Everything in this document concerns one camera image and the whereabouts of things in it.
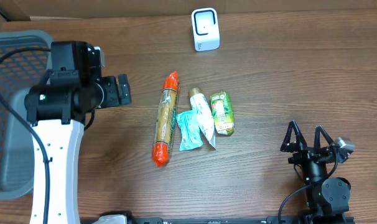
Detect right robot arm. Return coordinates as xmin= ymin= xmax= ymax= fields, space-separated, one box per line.
xmin=277 ymin=120 xmax=355 ymax=223

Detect white tube gold cap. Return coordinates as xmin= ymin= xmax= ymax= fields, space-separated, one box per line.
xmin=188 ymin=88 xmax=216 ymax=149

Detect teal snack packet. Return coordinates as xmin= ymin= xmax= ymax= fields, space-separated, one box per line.
xmin=176 ymin=110 xmax=203 ymax=151

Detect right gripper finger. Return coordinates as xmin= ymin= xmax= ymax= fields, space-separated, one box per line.
xmin=280 ymin=120 xmax=308 ymax=153
xmin=313 ymin=125 xmax=334 ymax=150

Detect grey plastic basket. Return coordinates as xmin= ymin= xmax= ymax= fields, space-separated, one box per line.
xmin=0 ymin=30 xmax=53 ymax=200

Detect green drink carton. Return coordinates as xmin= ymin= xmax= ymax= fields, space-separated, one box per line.
xmin=210 ymin=91 xmax=235 ymax=136

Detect white barcode scanner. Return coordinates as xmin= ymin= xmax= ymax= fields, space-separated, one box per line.
xmin=191 ymin=7 xmax=220 ymax=52

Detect spaghetti packet red ends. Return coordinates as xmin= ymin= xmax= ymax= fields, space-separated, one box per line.
xmin=152 ymin=71 xmax=180 ymax=167

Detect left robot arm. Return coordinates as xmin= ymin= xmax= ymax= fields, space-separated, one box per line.
xmin=24 ymin=41 xmax=132 ymax=223

